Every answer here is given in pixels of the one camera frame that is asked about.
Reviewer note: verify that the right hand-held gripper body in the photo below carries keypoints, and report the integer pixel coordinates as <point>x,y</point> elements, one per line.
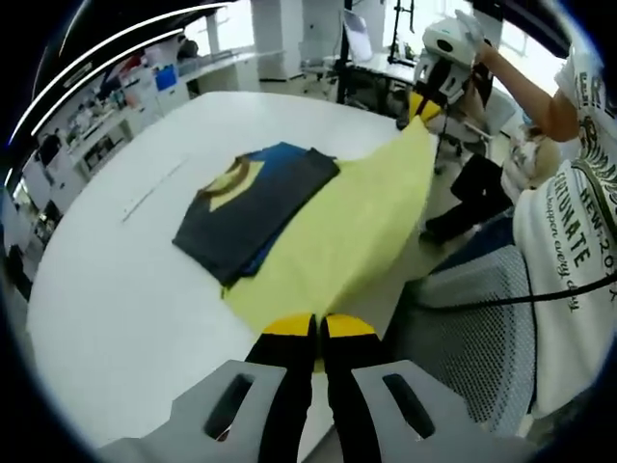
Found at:
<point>448,41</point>

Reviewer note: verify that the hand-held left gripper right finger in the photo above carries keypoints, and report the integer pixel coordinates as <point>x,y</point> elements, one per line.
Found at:
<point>356,395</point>

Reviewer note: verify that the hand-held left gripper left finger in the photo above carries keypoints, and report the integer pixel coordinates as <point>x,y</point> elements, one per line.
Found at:
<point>284,395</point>

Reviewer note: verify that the person's right hand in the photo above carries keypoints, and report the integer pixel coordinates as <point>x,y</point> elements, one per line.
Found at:
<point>486,57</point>

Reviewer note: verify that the black equipment stand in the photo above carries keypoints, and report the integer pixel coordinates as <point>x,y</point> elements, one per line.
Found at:
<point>404,34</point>

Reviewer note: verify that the white office chair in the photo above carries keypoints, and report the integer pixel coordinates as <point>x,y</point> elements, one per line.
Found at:
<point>501,111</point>

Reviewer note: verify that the grey monitor screen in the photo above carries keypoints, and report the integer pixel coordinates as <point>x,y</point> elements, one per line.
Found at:
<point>359,36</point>

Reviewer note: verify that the grey swivel chair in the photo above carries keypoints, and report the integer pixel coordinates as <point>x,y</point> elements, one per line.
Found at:
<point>318,67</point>

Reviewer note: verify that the grey mesh office chair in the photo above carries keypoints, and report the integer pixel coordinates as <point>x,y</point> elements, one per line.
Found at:
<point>463,337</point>

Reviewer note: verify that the white square pillar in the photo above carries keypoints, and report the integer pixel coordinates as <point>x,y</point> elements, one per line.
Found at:
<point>270,38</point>

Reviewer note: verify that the dark blue jeans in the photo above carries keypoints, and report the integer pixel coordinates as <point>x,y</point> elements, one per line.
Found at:
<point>477,251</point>

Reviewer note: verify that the operator in white t-shirt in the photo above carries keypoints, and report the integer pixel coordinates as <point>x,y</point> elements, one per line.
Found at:
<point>569,217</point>

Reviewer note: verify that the white side counter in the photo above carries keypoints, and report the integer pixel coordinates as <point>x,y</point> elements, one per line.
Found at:
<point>217,72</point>

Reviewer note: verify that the blue plastic crate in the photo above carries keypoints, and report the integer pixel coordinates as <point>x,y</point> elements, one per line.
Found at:
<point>167,79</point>

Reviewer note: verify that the white cabinet counter row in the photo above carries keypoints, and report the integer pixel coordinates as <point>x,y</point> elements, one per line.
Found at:
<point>111,125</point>

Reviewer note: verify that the ceiling light strips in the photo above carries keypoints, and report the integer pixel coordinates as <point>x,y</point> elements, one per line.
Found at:
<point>62,67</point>

